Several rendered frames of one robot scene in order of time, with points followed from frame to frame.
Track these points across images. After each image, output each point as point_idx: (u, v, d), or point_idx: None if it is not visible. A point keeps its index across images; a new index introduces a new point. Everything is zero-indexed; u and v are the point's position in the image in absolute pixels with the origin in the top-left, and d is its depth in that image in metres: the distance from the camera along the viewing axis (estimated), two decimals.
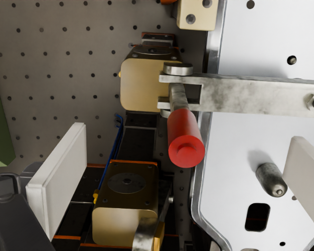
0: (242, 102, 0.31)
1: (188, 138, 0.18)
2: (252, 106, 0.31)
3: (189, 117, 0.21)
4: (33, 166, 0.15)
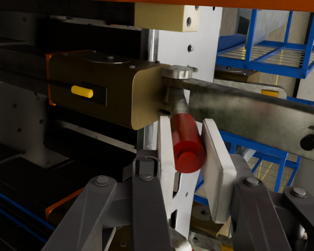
0: (227, 118, 0.27)
1: (189, 143, 0.18)
2: (237, 126, 0.26)
3: (190, 121, 0.21)
4: (142, 153, 0.17)
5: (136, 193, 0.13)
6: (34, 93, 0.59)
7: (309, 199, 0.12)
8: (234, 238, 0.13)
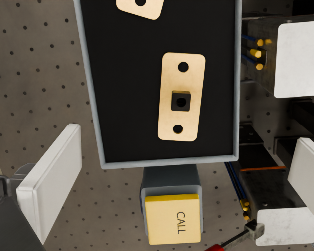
0: None
1: None
2: None
3: None
4: (26, 168, 0.14)
5: None
6: None
7: None
8: None
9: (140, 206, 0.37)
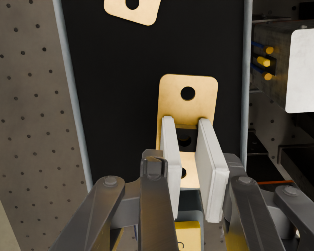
0: None
1: None
2: None
3: None
4: (147, 153, 0.17)
5: (144, 193, 0.13)
6: None
7: (300, 198, 0.12)
8: (227, 237, 0.13)
9: (134, 232, 0.33)
